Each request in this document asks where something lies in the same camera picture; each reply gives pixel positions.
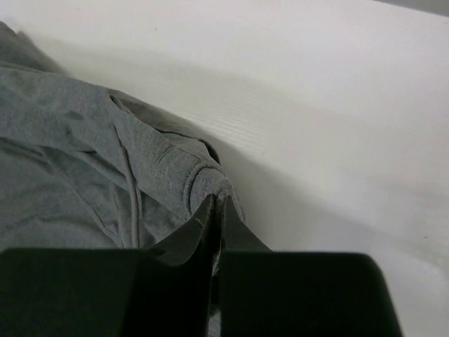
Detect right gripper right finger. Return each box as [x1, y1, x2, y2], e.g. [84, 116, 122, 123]
[219, 200, 402, 336]

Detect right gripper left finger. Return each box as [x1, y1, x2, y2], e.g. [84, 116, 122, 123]
[1, 196, 214, 336]

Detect grey shorts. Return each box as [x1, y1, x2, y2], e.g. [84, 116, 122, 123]
[0, 20, 246, 326]

